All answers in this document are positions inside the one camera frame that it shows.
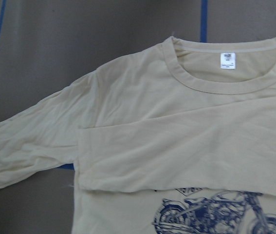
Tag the cream long-sleeve printed shirt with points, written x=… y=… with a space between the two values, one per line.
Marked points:
x=179 y=138

